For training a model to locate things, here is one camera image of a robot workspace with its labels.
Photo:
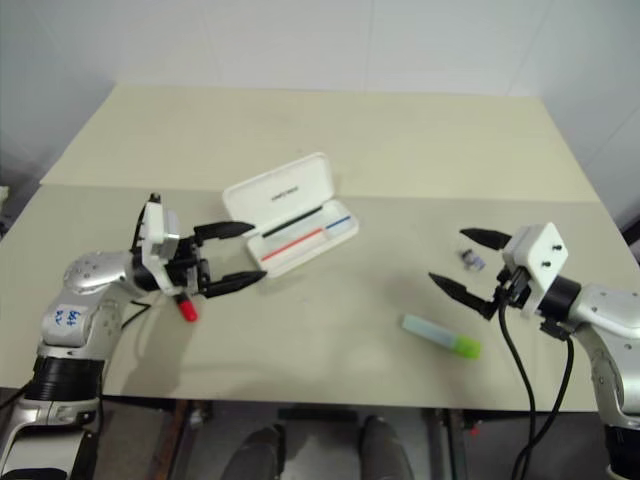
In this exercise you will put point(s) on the dark table crossbar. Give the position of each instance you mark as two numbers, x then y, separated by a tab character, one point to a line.
320	414

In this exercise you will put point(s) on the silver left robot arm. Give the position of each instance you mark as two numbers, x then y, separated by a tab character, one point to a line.
90	272

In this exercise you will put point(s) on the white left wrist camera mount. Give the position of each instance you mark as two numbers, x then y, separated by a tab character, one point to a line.
155	225

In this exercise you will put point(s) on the short red marker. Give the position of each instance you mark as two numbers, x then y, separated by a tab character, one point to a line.
189	311

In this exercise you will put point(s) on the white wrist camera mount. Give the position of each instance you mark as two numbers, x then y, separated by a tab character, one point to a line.
547	255
155	225

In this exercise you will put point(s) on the green capped pale blue highlighter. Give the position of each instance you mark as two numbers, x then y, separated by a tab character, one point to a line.
440	336

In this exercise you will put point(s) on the small grey clip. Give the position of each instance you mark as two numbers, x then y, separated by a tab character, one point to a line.
471	259

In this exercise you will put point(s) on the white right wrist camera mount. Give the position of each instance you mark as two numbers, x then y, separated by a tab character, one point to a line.
547	255

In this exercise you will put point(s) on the white hard pencil case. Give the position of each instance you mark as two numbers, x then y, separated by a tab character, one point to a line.
280	195

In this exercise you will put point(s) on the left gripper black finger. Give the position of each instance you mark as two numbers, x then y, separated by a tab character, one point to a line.
235	284
225	230

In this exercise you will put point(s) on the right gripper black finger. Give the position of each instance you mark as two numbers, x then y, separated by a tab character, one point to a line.
490	237
465	295

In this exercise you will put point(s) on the metal table leg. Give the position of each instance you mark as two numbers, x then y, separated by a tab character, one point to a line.
187	440
452	445

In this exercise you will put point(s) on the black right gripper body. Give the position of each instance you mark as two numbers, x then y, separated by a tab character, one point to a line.
512	287

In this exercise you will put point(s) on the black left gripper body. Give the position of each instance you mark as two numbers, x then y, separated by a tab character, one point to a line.
187	265

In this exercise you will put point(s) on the dark rounded shape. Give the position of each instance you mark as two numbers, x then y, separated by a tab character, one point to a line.
260	450
385	445

